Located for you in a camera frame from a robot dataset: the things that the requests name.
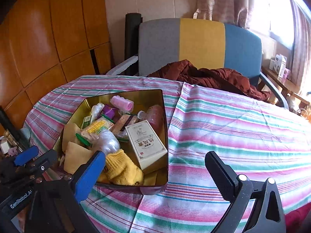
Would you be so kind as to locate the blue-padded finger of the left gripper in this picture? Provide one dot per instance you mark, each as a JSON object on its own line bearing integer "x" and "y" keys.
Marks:
{"x": 26, "y": 156}

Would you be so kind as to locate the striped tablecloth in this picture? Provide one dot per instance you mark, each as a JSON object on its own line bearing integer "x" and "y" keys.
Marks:
{"x": 255, "y": 138}

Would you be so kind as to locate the pink window curtain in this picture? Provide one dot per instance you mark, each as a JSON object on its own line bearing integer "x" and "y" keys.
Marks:
{"x": 235, "y": 12}

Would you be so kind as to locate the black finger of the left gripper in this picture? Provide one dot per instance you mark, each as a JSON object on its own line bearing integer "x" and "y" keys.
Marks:
{"x": 45, "y": 161}

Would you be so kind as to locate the pink hair roller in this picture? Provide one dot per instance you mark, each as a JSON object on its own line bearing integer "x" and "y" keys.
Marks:
{"x": 154, "y": 116}
{"x": 123, "y": 104}

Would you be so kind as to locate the white product boxes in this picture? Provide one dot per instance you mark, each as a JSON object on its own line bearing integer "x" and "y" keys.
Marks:
{"x": 278, "y": 65}

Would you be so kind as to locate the wooden wardrobe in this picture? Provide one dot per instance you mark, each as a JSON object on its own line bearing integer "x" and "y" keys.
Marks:
{"x": 47, "y": 43}

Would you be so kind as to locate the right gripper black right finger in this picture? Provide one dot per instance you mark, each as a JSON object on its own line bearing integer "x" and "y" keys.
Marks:
{"x": 267, "y": 213}

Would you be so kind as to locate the yellow sponge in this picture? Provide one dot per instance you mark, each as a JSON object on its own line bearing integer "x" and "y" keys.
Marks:
{"x": 75, "y": 156}

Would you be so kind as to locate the large cracker pack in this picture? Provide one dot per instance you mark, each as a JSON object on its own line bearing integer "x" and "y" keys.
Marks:
{"x": 118, "y": 129}

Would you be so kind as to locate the rust red jacket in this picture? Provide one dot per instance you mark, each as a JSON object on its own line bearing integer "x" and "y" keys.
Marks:
{"x": 224, "y": 79}

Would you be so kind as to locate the grey yellow blue chair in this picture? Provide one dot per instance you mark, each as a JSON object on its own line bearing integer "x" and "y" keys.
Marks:
{"x": 206, "y": 44}

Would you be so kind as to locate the yellow Weidan cracker pack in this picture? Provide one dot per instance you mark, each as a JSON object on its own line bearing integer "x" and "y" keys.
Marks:
{"x": 90, "y": 134}

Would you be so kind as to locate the white plastic ball bundle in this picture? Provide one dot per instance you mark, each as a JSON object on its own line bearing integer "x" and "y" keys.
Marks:
{"x": 96, "y": 111}

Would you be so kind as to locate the clear plastic bag bundle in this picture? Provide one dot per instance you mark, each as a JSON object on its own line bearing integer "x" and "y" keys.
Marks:
{"x": 106, "y": 143}

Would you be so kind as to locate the yellow knit cloth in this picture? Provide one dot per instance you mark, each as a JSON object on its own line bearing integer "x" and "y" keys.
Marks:
{"x": 121, "y": 170}

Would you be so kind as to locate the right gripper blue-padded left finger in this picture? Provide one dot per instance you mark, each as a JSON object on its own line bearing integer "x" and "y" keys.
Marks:
{"x": 56, "y": 206}

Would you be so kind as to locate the red bed cover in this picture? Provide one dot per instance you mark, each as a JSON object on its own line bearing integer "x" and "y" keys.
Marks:
{"x": 298, "y": 220}

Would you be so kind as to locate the wooden side table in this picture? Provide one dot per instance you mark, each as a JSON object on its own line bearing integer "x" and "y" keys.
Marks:
{"x": 287, "y": 88}

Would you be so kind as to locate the black rolled mat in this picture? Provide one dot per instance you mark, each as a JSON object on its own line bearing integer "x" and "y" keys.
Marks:
{"x": 131, "y": 37}

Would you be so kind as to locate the cream cardboard box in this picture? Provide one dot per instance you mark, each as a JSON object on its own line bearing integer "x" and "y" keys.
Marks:
{"x": 150, "y": 151}

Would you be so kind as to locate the green tea box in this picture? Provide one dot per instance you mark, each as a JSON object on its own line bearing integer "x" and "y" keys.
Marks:
{"x": 86, "y": 121}

